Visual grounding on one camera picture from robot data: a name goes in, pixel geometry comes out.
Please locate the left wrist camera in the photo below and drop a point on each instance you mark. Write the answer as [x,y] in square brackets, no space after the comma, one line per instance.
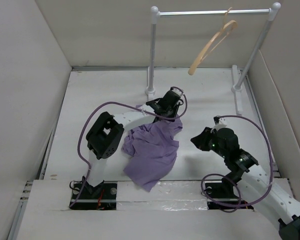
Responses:
[178,91]

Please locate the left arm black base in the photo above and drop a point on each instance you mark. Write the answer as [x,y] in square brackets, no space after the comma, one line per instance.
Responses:
[102,197]

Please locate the white clothes rack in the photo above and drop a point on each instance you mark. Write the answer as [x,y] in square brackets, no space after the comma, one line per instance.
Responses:
[237,79]

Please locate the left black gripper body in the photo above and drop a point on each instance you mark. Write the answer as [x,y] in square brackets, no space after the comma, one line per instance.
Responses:
[171,111]

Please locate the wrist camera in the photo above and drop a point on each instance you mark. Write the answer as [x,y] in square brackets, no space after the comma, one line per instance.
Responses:
[178,91]
[220,122]

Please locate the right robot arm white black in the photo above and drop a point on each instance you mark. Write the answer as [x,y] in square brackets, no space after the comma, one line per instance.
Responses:
[248,180]

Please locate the purple t shirt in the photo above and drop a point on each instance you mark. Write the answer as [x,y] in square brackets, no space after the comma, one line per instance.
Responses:
[153,152]

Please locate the wooden clothes hanger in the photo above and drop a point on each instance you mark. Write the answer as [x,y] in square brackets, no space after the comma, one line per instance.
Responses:
[225,30]

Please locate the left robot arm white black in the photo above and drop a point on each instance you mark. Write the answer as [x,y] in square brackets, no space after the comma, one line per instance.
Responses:
[104,137]

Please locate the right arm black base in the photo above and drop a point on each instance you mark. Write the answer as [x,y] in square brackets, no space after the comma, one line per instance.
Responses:
[222,191]

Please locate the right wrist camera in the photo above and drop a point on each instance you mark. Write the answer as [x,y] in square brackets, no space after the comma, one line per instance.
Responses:
[220,122]

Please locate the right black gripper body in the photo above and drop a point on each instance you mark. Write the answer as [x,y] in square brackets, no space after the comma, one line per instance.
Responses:
[213,146]

